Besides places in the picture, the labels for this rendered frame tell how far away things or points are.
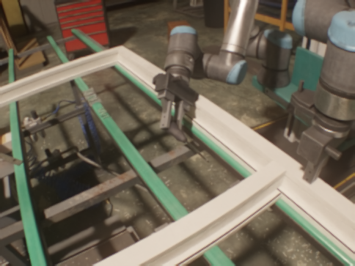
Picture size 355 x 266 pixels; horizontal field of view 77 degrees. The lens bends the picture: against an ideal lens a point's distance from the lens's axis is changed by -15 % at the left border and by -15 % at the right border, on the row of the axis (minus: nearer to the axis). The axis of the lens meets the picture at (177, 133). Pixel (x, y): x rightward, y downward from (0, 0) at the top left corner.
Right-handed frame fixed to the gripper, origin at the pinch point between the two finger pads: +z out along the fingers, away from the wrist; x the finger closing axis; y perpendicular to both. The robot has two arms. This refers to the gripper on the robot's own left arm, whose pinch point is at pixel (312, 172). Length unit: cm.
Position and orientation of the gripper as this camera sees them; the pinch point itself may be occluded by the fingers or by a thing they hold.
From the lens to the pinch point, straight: 60.8
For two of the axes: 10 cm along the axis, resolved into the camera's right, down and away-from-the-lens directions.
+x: 8.4, -3.8, 4.0
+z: 0.6, 7.8, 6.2
